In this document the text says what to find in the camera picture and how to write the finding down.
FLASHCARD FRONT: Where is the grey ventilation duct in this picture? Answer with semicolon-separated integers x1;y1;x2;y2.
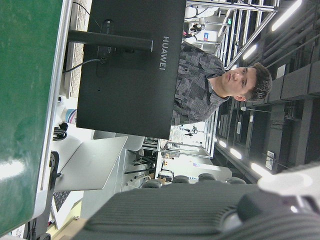
266;61;320;105

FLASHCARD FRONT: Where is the black office chair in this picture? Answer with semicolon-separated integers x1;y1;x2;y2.
198;172;217;182
226;176;247;185
172;174;191;185
142;179;163;189

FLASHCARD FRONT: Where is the black Huawei monitor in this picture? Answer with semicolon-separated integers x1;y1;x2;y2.
67;0;188;141

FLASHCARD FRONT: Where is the silver laptop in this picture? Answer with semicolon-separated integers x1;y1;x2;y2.
53;136;129;192

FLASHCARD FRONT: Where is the white keyboard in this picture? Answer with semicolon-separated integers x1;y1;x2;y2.
61;0;93;100

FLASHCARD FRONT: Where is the person in grey patterned shirt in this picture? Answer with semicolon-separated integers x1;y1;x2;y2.
171;41;273;126

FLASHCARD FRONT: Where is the right dexterous robot hand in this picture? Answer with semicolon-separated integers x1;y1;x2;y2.
84;162;320;240

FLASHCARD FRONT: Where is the aluminium shelving frame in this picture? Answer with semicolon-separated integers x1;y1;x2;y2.
186;0;280;71

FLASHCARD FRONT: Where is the black monitor cable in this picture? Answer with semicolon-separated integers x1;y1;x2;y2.
62;57;107;74

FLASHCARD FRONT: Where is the coiled black cable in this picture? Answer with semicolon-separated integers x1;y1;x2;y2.
52;121;69;141

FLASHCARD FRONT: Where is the open laptop with black keys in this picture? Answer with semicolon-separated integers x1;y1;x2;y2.
50;190;85;230

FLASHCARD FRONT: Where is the green conveyor belt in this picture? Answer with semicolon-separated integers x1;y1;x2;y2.
0;0;73;237

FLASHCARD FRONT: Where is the striped paper cup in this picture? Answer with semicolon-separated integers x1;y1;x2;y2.
61;107;78;125

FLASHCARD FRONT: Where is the black perforated metal bracket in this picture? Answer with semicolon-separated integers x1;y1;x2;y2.
47;150;63;193

